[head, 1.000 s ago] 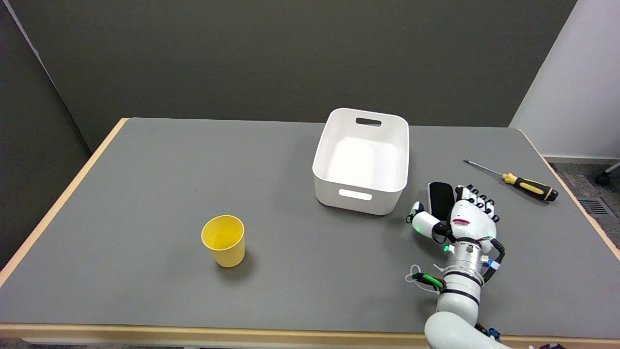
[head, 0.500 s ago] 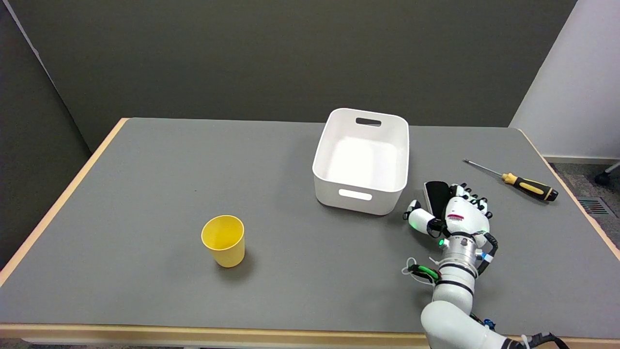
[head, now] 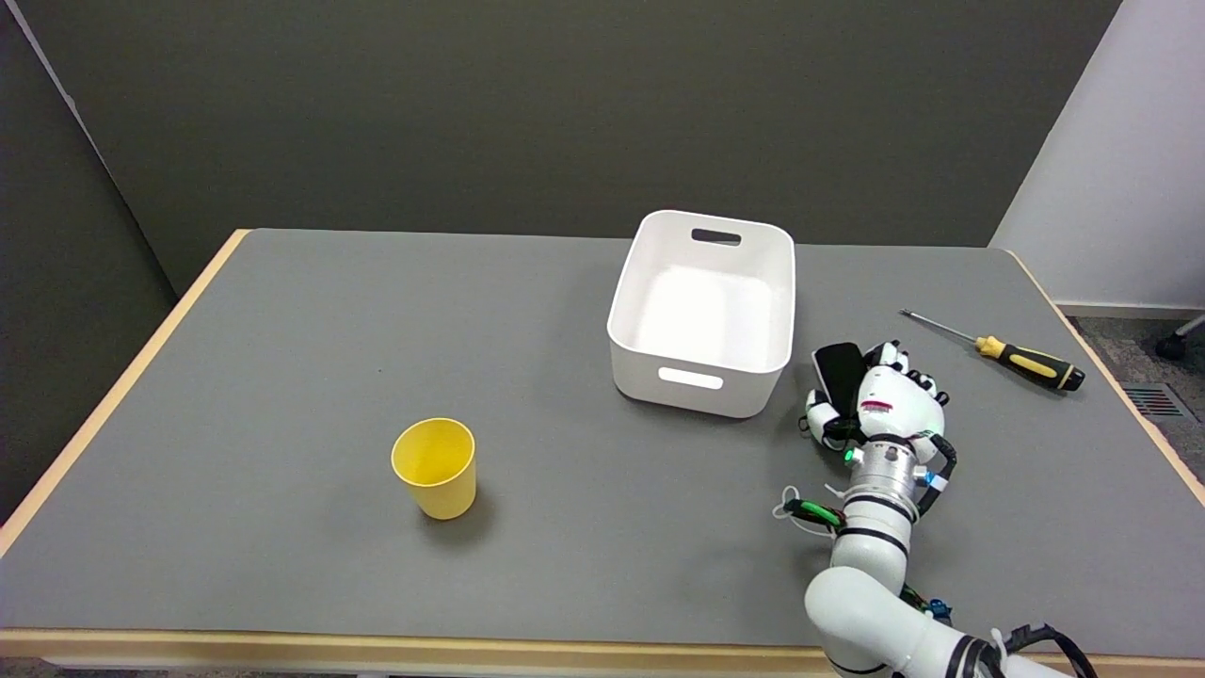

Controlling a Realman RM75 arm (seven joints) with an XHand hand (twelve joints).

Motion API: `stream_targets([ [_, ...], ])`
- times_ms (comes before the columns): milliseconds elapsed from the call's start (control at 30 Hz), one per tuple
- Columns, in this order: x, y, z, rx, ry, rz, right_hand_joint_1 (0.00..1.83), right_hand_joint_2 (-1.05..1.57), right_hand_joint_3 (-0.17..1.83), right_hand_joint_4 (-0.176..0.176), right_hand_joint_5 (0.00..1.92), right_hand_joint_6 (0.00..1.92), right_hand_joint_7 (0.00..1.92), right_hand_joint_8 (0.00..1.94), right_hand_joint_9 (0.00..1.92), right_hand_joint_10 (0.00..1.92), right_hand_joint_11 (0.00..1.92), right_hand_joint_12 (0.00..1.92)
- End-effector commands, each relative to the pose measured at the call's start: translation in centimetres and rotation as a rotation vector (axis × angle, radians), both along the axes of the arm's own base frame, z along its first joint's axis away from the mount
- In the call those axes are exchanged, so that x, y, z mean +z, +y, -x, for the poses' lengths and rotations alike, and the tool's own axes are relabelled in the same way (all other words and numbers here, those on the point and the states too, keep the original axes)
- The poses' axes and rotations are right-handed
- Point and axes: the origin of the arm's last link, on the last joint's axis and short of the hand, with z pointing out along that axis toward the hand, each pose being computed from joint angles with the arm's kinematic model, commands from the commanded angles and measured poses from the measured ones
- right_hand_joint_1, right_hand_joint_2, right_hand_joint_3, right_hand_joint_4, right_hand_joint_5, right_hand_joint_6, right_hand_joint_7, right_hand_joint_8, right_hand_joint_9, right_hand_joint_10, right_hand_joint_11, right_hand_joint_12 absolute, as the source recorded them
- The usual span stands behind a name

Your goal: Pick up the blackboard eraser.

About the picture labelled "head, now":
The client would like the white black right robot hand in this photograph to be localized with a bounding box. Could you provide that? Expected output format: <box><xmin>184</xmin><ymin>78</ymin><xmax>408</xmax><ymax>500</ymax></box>
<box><xmin>803</xmin><ymin>340</ymin><xmax>950</xmax><ymax>453</ymax></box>

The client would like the black white blackboard eraser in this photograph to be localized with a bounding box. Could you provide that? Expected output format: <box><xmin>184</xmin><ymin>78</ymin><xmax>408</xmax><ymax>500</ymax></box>
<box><xmin>811</xmin><ymin>342</ymin><xmax>868</xmax><ymax>419</ymax></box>

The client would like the yellow black screwdriver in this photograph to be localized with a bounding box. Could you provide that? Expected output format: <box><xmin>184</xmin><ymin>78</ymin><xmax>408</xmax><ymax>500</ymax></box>
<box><xmin>898</xmin><ymin>308</ymin><xmax>1086</xmax><ymax>394</ymax></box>

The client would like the white plastic storage bin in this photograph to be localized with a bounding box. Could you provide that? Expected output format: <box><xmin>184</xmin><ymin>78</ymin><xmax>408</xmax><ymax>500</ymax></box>
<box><xmin>606</xmin><ymin>209</ymin><xmax>797</xmax><ymax>420</ymax></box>

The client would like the floor vent grille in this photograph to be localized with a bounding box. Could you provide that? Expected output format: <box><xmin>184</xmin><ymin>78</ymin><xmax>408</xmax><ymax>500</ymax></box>
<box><xmin>1124</xmin><ymin>383</ymin><xmax>1198</xmax><ymax>421</ymax></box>

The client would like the black chair caster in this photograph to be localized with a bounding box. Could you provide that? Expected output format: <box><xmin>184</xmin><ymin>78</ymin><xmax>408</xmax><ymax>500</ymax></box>
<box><xmin>1156</xmin><ymin>315</ymin><xmax>1205</xmax><ymax>361</ymax></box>

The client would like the yellow plastic cup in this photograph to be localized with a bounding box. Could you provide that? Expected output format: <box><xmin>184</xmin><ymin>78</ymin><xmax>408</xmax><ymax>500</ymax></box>
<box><xmin>390</xmin><ymin>417</ymin><xmax>477</xmax><ymax>522</ymax></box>

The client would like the black looping robot cable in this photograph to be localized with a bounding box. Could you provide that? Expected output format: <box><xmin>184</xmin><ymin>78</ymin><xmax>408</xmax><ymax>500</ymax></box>
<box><xmin>988</xmin><ymin>623</ymin><xmax>1099</xmax><ymax>678</ymax></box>

